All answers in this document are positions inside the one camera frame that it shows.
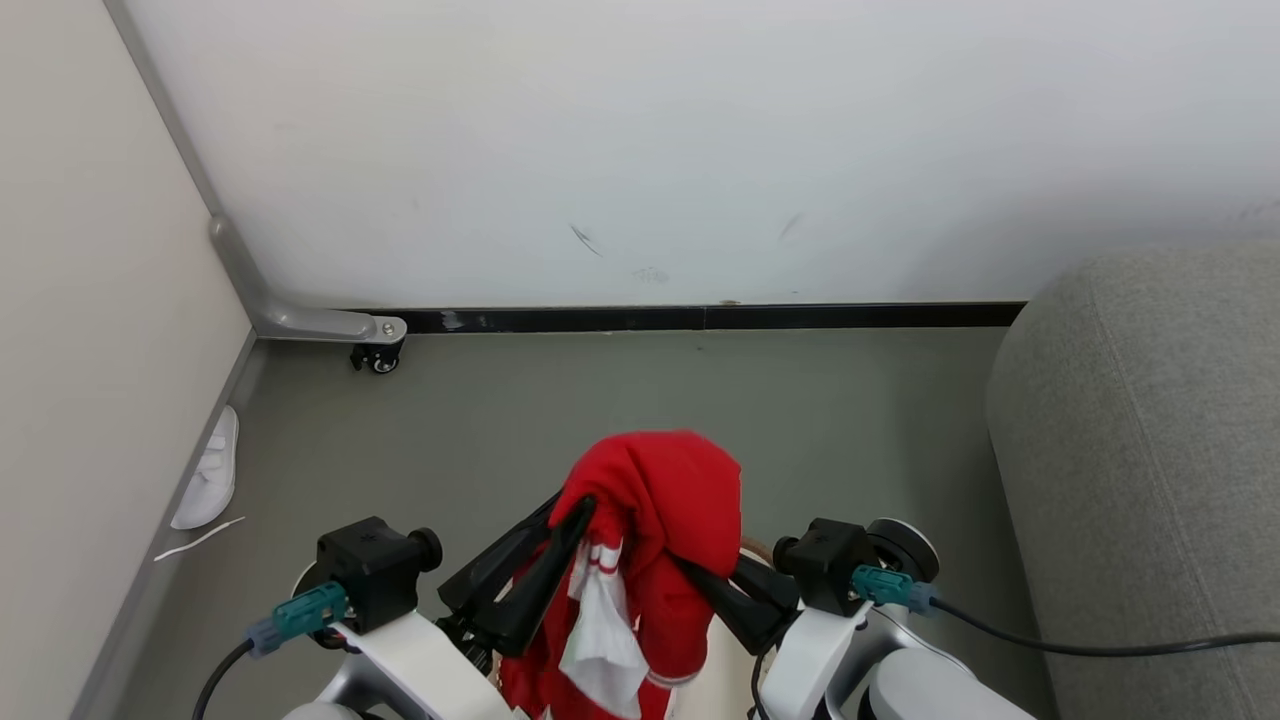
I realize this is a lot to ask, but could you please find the cream perforated laundry basket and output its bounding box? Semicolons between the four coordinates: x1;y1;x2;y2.
695;537;776;720

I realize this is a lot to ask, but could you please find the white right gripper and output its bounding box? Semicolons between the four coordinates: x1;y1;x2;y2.
680;555;876;720

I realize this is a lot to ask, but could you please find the grey metal corner post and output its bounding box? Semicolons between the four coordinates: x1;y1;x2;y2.
103;0;226;226

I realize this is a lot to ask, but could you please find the black baseboard strip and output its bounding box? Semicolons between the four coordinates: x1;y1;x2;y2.
400;303;1028;334

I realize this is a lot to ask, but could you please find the grey metal floor rail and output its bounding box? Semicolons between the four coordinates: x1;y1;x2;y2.
68;330;269;720

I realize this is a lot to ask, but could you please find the silver metal partition foot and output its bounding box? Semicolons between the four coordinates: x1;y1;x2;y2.
208;215;409;346

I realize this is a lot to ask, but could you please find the white slipper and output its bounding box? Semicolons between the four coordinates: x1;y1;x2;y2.
170;404;241;531

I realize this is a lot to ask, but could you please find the grey fabric sofa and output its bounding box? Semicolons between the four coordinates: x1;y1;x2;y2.
985;243;1280;720

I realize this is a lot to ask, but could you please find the red and white garment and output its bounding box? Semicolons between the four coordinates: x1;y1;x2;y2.
498;430;746;720

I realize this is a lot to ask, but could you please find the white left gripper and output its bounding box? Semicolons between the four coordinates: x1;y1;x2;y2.
335;493;598;720

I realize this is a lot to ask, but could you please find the black caster wheel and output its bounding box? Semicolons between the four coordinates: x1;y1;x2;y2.
350;340;406;376

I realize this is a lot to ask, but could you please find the thin white strip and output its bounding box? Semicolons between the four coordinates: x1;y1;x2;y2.
153;515;247;562

